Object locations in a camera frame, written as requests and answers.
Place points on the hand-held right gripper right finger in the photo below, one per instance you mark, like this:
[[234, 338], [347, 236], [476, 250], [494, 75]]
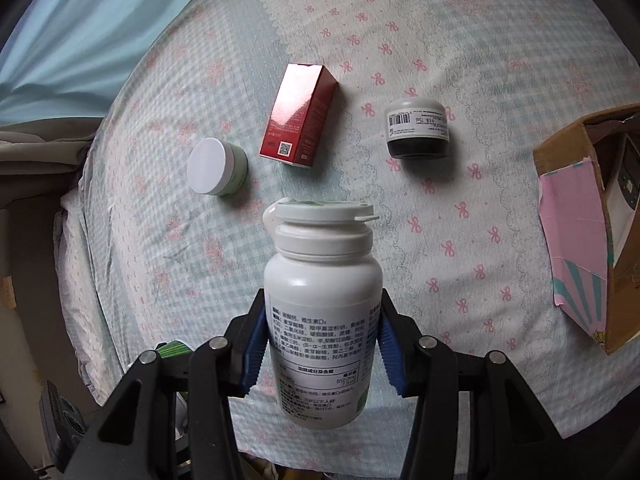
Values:
[[387, 342]]

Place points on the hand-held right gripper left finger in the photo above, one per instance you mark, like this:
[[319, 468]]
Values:
[[254, 345]]

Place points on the white supplement bottle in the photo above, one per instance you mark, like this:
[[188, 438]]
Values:
[[320, 280]]

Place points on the pink cardboard box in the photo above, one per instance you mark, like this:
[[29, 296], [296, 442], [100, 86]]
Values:
[[580, 230]]

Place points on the green packet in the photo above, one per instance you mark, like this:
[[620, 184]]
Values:
[[172, 348]]

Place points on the white-lidded green cream jar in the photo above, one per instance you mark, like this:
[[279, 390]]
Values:
[[215, 167]]

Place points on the black ribbed object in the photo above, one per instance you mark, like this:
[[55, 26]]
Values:
[[62, 410]]

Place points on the black jar with white label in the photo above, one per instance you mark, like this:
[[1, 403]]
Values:
[[417, 127]]

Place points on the red carton box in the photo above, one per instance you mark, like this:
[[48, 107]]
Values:
[[299, 115]]

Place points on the white device in box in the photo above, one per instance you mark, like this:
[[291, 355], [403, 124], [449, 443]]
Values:
[[625, 195]]

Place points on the checked floral bed sheet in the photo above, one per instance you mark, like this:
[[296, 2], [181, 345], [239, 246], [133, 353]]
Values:
[[350, 60]]

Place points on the grey cloth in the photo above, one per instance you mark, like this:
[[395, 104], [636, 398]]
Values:
[[35, 155]]

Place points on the light blue curtain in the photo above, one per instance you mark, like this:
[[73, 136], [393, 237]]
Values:
[[75, 35]]

